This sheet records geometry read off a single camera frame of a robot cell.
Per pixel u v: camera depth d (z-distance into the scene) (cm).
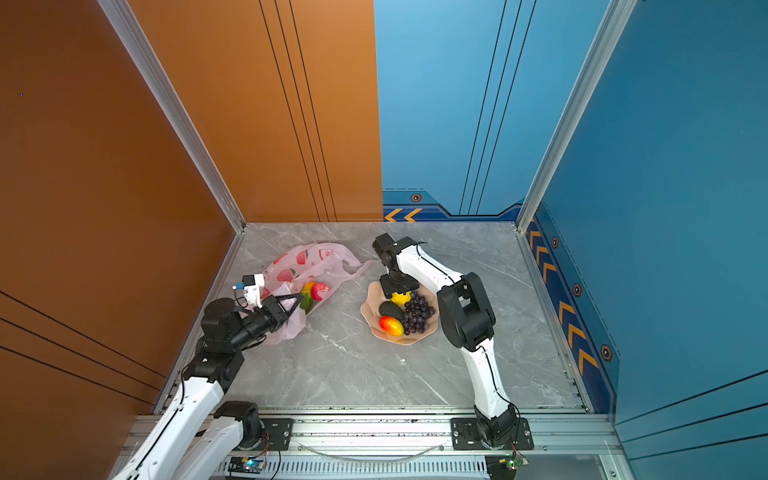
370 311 92
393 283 85
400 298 91
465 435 72
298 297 74
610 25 71
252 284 70
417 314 88
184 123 89
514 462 70
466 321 55
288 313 70
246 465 71
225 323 58
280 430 74
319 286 94
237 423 62
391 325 86
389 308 92
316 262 97
